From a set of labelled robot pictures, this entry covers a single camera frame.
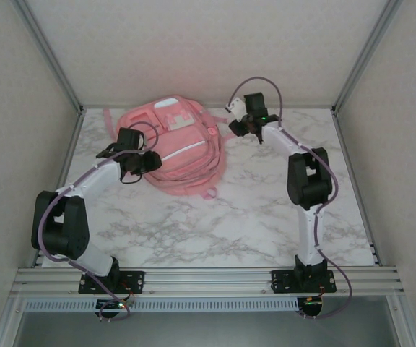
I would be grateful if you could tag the aluminium frame post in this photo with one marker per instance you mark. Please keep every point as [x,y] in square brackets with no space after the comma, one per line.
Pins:
[367,54]
[49,54]

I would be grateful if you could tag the small black circuit board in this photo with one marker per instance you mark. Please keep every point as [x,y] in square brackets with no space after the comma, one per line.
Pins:
[110,305]
[312,305]

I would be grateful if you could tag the wide aluminium base rail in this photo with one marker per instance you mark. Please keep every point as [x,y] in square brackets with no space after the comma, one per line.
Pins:
[208,280]

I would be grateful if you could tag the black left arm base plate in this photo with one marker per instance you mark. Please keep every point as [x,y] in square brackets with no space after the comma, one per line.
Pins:
[135,280]

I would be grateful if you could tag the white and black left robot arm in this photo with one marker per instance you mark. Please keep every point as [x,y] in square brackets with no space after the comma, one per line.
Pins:
[85,180]

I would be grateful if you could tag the aluminium table edge rail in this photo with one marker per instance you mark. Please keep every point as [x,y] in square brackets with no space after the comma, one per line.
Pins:
[356,188]
[63,162]

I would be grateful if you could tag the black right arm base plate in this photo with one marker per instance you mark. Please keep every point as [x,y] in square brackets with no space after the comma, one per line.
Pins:
[284,280]

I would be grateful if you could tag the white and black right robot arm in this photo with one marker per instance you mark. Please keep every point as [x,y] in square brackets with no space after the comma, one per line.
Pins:
[309,231]

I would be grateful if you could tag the pink backpack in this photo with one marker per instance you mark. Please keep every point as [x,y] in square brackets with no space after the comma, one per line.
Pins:
[186,159]

